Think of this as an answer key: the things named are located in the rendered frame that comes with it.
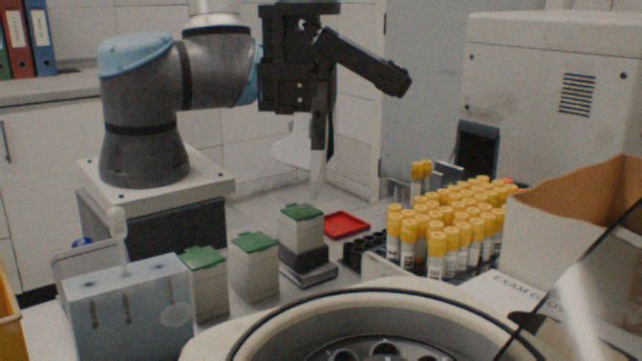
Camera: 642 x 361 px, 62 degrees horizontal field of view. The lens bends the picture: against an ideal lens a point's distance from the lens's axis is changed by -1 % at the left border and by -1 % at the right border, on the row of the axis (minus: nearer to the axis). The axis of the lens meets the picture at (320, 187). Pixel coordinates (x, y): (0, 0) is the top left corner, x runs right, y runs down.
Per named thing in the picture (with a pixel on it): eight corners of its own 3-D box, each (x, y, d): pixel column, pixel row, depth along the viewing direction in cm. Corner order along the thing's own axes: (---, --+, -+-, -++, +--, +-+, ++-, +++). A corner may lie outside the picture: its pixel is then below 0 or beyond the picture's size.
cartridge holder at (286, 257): (299, 248, 73) (299, 224, 72) (338, 276, 66) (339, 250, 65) (265, 260, 70) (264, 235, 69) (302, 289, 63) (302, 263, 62)
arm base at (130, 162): (96, 161, 95) (88, 107, 91) (180, 152, 102) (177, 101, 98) (103, 195, 83) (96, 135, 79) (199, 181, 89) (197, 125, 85)
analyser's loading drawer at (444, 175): (469, 176, 95) (472, 148, 94) (501, 186, 90) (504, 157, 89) (386, 201, 84) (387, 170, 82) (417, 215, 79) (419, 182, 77)
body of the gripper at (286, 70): (270, 104, 65) (268, 0, 61) (341, 106, 65) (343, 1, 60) (257, 118, 58) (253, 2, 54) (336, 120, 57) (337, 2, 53)
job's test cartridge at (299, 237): (304, 246, 71) (303, 202, 68) (324, 261, 67) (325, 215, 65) (277, 255, 68) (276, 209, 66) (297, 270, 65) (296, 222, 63)
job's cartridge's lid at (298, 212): (303, 203, 68) (303, 200, 68) (324, 216, 65) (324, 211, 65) (276, 210, 66) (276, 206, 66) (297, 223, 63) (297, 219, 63)
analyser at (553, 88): (539, 160, 111) (561, 9, 100) (684, 199, 90) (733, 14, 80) (439, 192, 93) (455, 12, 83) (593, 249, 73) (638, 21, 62)
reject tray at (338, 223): (341, 214, 84) (341, 209, 84) (371, 228, 79) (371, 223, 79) (307, 224, 81) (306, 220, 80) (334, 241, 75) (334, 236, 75)
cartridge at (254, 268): (259, 277, 66) (257, 227, 64) (280, 293, 63) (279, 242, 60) (230, 286, 64) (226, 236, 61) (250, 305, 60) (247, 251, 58)
